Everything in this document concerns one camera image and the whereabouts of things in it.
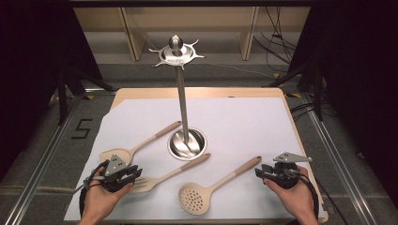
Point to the light wooden shelf unit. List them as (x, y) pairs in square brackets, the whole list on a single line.
[(131, 31)]

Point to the person's left hand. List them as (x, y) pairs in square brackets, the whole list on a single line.
[(98, 200)]

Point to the dark curtain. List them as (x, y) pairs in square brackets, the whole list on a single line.
[(359, 78), (31, 78)]

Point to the aluminium floor rail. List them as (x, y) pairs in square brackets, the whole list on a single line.
[(37, 175), (341, 168)]

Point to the steel utensil rack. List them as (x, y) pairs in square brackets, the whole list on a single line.
[(181, 93)]

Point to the beige perforated skimmer spoon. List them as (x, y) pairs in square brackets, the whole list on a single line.
[(194, 200)]

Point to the white paper sheet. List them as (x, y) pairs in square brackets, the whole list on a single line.
[(244, 125)]

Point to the person's right hand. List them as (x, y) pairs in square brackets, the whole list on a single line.
[(297, 197)]

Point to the black metal stand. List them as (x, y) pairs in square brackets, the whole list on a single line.
[(61, 100), (318, 93)]

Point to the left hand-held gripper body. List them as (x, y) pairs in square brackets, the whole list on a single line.
[(115, 165)]

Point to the beige solid spatula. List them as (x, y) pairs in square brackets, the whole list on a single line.
[(147, 142)]

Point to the beige slotted spatula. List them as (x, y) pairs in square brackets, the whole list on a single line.
[(175, 172)]

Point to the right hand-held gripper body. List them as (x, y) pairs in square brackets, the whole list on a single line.
[(286, 175)]

